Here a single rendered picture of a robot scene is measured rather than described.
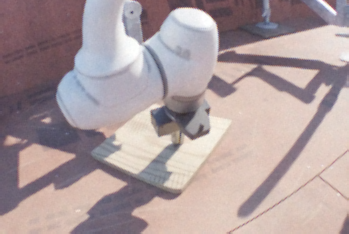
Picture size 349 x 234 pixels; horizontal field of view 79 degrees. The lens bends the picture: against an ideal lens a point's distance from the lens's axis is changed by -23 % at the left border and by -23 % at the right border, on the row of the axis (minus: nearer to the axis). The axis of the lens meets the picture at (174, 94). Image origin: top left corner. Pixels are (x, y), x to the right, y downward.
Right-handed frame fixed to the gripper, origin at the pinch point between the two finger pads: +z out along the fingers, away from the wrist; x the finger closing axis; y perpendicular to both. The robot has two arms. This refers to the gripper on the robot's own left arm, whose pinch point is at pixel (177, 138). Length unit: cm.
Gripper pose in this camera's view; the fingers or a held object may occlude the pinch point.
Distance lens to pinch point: 71.4
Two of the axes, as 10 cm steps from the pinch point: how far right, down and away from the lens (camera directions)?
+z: -0.6, 6.3, 7.7
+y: -4.2, -7.2, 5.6
